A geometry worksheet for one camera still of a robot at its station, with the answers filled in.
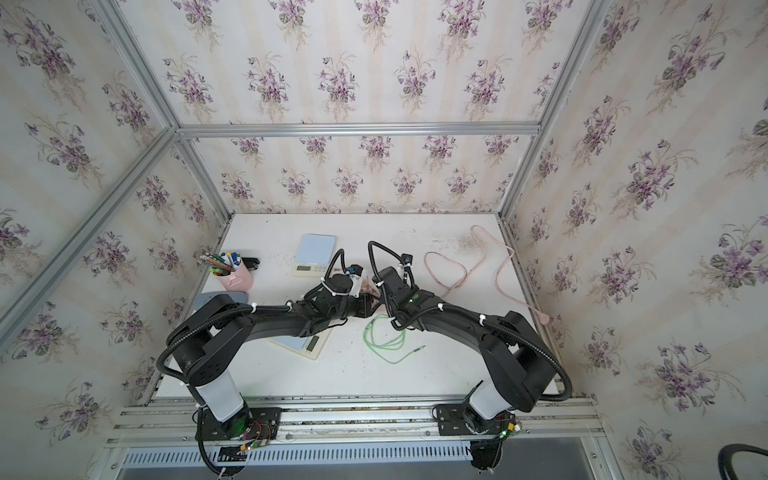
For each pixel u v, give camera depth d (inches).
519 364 17.1
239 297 37.3
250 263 39.9
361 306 31.4
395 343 34.2
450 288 38.7
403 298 26.0
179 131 36.5
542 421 29.5
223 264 36.5
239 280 35.8
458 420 28.6
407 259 30.2
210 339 19.6
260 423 28.4
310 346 33.0
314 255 41.3
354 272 32.0
